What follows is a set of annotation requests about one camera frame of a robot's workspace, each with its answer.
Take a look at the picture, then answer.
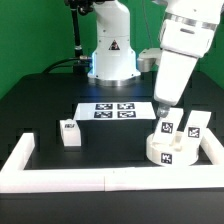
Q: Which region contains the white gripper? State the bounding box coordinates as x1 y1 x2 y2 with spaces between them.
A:
136 13 218 118

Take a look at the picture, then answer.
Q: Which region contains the black cable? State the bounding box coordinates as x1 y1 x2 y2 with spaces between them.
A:
41 55 93 75

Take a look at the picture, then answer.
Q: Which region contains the white round stool seat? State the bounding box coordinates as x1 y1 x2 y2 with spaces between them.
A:
146 131 199 167

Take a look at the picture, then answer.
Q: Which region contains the white U-shaped fence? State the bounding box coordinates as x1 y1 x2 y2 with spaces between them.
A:
0 131 224 194

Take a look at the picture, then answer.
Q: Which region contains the white marker tag sheet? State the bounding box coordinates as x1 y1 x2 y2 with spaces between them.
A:
74 102 156 120

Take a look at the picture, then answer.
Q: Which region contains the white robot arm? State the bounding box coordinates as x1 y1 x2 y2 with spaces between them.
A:
89 0 224 117

